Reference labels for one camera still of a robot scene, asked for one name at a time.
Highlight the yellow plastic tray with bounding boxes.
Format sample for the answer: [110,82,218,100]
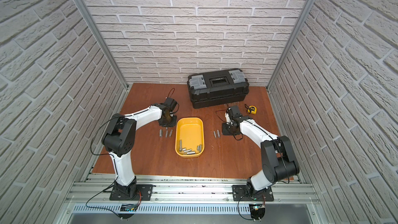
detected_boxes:
[175,117,205,158]

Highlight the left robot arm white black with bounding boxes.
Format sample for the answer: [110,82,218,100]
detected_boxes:
[102,97,178,201]

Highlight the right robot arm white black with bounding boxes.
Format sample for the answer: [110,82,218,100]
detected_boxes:
[222,106,300,200]

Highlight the yellow tape measure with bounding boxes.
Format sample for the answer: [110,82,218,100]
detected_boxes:
[245,104,257,115]

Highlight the silver sockets in tray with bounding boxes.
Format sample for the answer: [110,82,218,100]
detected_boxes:
[177,140,203,156]

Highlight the black plastic toolbox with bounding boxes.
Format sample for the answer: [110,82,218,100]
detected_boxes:
[187,68,249,109]

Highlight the right green circuit board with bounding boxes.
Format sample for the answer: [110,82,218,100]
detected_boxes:
[249,204,266,220]

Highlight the green circuit board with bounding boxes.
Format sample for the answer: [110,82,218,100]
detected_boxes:
[249,204,266,220]
[120,204,139,212]

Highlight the left green circuit board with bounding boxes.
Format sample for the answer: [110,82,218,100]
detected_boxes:
[120,204,139,212]

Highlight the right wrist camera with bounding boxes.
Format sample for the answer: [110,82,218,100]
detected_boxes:
[225,113,230,123]

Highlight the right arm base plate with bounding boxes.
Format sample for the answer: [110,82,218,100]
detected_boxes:
[232,185,274,202]

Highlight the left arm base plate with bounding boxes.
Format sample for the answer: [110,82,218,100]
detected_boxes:
[109,184,153,201]

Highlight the aluminium rail frame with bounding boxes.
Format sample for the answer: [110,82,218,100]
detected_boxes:
[55,174,326,224]

